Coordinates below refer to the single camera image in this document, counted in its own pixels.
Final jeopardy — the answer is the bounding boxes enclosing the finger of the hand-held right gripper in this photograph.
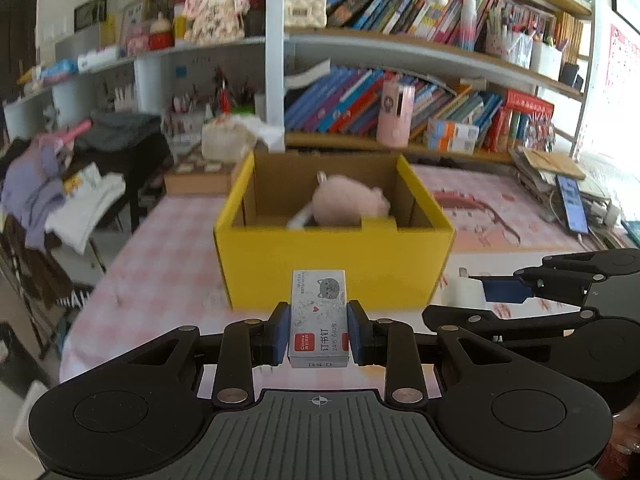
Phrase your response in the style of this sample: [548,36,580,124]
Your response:
[483,248,640,307]
[422,304,599,344]

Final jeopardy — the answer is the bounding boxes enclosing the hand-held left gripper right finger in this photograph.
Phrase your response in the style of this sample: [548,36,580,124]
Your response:
[346,300,531,411]

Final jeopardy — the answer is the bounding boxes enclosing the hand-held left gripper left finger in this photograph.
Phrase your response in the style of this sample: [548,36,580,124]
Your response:
[107,301,292,411]

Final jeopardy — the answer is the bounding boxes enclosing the white staple box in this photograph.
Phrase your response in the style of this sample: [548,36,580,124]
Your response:
[287,269,351,368]

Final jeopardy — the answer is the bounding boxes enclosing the white charger plug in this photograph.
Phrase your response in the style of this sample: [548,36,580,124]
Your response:
[442,267,488,306]

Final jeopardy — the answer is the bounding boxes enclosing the yellow cardboard box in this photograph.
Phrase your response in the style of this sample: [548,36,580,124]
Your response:
[214,150,457,311]

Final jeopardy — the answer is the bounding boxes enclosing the white soft cloth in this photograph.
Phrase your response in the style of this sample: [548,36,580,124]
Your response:
[287,207,316,231]

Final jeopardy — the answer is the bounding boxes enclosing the pink plush toy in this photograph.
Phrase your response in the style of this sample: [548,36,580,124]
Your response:
[311,171,392,227]

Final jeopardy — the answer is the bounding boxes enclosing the smartphone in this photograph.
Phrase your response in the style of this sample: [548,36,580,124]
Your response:
[556,175,590,235]

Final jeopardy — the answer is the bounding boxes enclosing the stack of papers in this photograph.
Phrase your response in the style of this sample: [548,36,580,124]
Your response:
[510,147,621,226]

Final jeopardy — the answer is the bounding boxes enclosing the brown kraft envelope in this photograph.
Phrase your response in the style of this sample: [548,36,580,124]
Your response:
[522,147,586,181]

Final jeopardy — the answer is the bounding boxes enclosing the acrylic figure stand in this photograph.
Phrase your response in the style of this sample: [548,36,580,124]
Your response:
[522,110,556,151]

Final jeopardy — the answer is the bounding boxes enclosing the checkered wooden box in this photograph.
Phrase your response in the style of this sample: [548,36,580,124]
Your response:
[164,152,241,197]

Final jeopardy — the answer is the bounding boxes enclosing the red boxed book set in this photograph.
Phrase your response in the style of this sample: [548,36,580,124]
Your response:
[487,89,556,153]

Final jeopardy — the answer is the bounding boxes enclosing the cream cloth bag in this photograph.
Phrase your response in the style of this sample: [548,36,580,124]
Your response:
[201,116,256,163]

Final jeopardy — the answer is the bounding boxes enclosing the white crumpled cloths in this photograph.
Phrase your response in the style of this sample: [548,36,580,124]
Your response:
[227,115,286,151]

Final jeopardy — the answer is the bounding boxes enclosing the pink cylindrical device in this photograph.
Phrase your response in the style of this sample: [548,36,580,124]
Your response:
[376,80,416,148]

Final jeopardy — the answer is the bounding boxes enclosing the black cloth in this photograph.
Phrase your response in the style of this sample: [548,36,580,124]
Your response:
[65,132,173,233]

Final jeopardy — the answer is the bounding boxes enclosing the row of colourful books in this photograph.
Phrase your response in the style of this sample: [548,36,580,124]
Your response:
[284,67,503,148]

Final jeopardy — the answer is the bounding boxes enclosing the white storage box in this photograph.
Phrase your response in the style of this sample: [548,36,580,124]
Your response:
[530,40,563,81]

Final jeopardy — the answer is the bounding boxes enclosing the white printed t-shirt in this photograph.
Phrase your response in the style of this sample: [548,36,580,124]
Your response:
[45,162,127,255]

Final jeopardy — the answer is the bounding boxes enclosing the bunch of pens in holders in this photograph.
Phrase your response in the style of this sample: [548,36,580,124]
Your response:
[165,67,261,133]

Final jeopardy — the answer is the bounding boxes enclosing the clear cup of pens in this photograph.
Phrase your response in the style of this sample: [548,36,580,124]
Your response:
[485,2,533,68]

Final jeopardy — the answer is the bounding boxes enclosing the grey garment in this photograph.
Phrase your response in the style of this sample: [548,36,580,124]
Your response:
[90,112,163,151]

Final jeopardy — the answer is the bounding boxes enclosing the white bookshelf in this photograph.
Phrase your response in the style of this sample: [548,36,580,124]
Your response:
[2,0,596,166]

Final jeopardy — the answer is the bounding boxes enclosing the purple garment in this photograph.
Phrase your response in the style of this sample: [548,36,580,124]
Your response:
[0,135,73,251]

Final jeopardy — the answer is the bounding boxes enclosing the row of slanted shelf books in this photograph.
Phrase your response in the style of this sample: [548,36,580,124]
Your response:
[325,0,501,46]

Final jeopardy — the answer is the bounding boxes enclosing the red round jar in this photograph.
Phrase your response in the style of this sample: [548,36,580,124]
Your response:
[147,15,173,51]

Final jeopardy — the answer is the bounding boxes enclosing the white flat box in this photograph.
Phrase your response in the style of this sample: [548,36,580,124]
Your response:
[77,46,126,72]

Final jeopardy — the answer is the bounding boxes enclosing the cream quilted handbag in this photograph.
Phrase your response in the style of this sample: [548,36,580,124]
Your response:
[284,0,328,28]

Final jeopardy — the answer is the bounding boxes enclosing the doll in floral dress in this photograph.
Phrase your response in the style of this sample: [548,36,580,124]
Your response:
[182,0,249,43]

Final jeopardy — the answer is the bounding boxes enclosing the blue plastic pack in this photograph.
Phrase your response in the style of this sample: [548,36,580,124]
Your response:
[40,59,78,83]

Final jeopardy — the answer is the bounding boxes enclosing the wall poster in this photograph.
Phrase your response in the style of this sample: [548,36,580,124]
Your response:
[602,22,640,106]

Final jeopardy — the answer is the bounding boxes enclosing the black photo frame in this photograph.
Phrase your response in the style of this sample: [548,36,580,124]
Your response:
[74,0,108,31]

